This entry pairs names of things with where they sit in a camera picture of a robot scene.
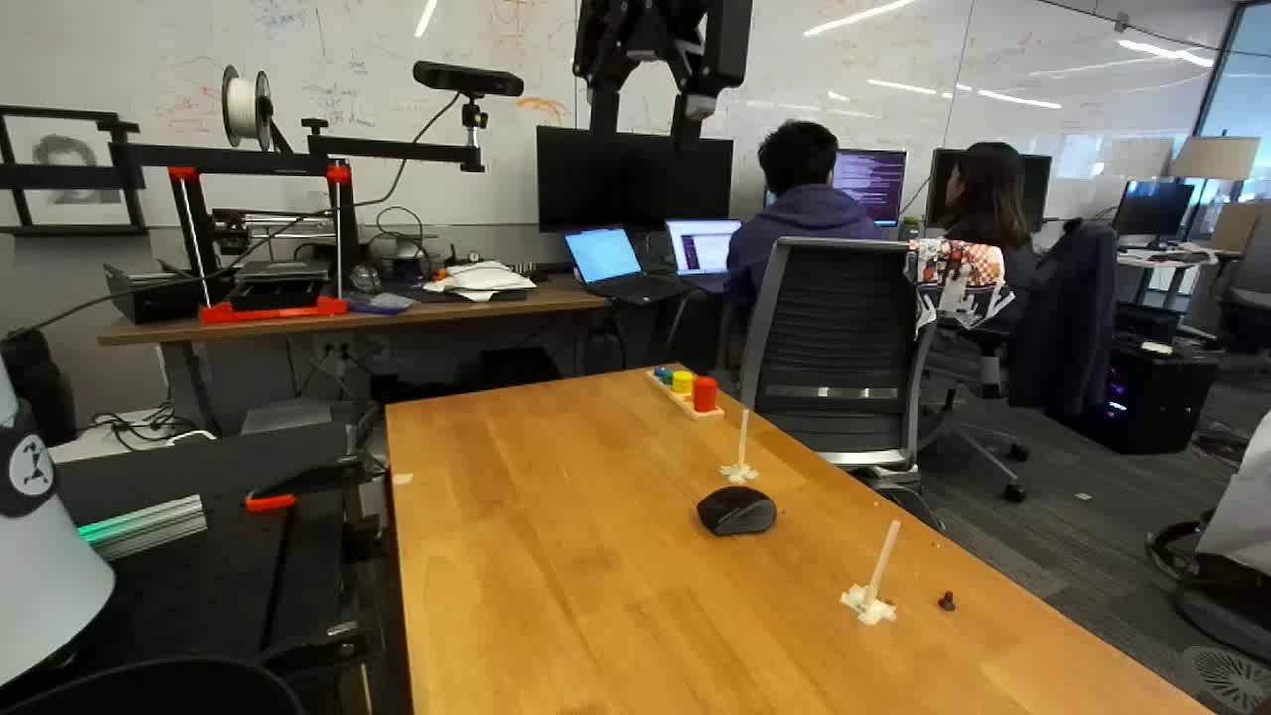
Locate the small black screw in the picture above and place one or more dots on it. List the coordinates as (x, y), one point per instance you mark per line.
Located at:
(945, 600)

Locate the white stick with tape base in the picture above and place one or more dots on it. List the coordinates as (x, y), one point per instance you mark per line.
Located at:
(873, 575)
(738, 447)

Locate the open laptop with white screen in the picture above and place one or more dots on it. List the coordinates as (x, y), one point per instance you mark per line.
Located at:
(700, 248)

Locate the red frame 3d printer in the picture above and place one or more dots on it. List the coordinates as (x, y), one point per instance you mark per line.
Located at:
(271, 307)

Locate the dark jacket on chair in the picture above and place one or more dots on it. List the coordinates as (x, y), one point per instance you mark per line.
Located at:
(1067, 318)

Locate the large black monitor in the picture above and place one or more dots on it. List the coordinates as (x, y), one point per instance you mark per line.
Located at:
(631, 181)

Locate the silver aluminium bar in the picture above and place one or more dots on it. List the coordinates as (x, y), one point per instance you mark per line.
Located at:
(143, 527)

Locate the black computer tower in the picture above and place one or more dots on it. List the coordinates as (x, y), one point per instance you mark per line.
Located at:
(1154, 395)

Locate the white stack of papers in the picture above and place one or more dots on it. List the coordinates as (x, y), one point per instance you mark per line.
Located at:
(479, 278)

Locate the black computer mouse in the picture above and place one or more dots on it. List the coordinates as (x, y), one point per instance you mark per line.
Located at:
(736, 508)

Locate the monitor with purple screen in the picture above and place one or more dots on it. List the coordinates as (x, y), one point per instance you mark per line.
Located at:
(873, 181)

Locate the person in purple hoodie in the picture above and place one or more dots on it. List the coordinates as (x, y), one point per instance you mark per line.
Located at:
(799, 221)

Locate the dark monitor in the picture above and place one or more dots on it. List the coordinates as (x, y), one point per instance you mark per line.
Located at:
(1032, 184)

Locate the white cone-shaped object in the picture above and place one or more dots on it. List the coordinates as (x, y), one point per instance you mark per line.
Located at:
(43, 580)

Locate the blue green block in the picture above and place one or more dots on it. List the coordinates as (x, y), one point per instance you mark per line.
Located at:
(665, 375)

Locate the person with long dark hair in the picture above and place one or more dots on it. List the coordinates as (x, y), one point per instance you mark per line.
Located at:
(989, 201)

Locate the black stereo camera bar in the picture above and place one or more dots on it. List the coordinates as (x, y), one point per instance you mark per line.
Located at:
(466, 75)

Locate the yellow block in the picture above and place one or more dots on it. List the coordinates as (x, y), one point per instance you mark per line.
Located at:
(681, 383)

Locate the open laptop with blue screen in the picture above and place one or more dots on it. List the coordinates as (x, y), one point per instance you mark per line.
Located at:
(613, 258)

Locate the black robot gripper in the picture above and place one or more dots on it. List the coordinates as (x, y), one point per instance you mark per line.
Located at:
(659, 37)

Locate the patterned cloth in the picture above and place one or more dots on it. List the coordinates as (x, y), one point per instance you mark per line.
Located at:
(953, 283)

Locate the grey mesh office chair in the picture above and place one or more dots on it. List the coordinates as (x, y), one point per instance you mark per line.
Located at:
(834, 342)

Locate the white filament spool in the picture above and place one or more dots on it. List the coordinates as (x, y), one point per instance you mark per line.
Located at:
(247, 103)

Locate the brown wooden desk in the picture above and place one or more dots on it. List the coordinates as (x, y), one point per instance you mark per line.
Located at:
(398, 314)

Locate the red cylinder block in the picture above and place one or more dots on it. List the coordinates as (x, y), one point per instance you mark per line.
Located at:
(703, 395)

